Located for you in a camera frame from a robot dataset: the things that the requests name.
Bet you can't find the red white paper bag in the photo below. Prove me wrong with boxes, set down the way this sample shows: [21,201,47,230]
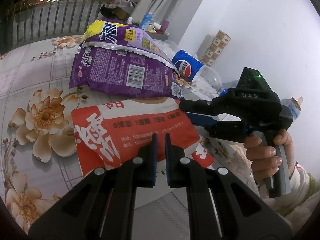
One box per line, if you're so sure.
[71,98,214,176]

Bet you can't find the white fuzzy sleeve forearm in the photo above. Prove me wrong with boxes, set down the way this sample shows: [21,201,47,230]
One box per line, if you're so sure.
[259,164,319,233]

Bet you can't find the right hand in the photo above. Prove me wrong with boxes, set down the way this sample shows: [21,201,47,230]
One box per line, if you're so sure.
[244,129,295,185]

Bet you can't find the large water jug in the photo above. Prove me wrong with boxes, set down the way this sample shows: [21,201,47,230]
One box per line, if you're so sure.
[281,96,304,121]

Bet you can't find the Pepsi plastic bottle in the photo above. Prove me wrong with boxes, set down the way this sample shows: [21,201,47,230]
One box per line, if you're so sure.
[158,40,227,99]

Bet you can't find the patterned cardboard box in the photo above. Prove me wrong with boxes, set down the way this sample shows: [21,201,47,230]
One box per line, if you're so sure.
[201,30,231,67]

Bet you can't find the grey curtain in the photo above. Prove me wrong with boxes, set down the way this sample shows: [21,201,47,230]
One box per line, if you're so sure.
[132,0,216,28]

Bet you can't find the blue detergent bottle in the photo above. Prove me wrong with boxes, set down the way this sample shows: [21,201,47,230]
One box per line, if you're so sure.
[139,12,153,31]

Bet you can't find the purple snack bag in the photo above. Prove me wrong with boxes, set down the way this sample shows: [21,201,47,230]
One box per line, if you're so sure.
[69,18,181,99]

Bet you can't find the metal balcony railing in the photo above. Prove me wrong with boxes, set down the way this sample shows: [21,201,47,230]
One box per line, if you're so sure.
[1,0,114,53]

